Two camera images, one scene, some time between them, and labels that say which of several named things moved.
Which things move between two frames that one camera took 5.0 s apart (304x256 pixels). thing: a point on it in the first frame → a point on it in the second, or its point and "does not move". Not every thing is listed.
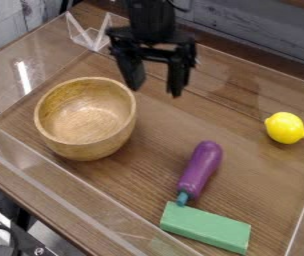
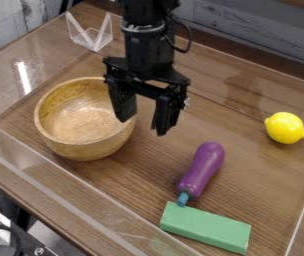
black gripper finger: [178, 75] → [165, 117]
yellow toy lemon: [284, 128] does not move
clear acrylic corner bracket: [93, 39] does not move
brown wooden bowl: [85, 117] does not move
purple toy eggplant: [205, 160] does not move
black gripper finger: [132, 67] → [124, 100]
